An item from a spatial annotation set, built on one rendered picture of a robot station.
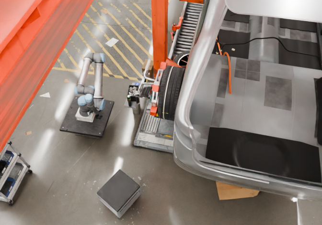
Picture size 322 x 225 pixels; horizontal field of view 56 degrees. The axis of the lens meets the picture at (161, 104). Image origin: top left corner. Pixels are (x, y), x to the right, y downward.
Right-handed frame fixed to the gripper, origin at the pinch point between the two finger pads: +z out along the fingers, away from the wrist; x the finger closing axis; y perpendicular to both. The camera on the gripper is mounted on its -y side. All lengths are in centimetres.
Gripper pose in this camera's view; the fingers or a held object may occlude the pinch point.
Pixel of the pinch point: (95, 114)
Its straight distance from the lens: 389.6
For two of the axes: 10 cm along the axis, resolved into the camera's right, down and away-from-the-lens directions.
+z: -0.1, 5.4, 8.4
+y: -6.9, -6.1, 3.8
